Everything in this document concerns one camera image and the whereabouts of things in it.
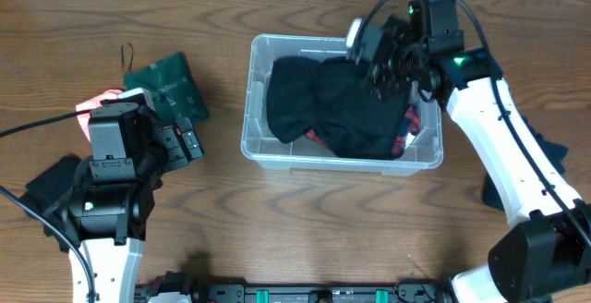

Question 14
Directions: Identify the pink printed garment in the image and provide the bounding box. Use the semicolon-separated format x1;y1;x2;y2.
75;89;123;141

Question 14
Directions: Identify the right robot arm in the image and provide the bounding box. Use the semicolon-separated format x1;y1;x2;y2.
346;0;590;302

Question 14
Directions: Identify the dark green garment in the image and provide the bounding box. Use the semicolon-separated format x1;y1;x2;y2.
121;43;210;126

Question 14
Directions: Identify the clear plastic storage container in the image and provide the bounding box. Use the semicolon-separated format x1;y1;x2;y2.
241;34;444;176

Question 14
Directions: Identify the black garment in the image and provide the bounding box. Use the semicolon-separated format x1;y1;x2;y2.
266;56;411;143
19;154;81;248

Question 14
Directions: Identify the red plaid flannel garment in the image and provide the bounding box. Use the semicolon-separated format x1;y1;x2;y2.
305;104;422;160

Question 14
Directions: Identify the dark navy taped garment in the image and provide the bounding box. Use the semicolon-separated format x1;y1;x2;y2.
481;115;569;212

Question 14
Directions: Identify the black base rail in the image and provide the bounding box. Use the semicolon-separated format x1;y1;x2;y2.
133;272;454;303

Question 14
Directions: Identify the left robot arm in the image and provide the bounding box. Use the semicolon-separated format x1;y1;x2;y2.
62;102;203;302

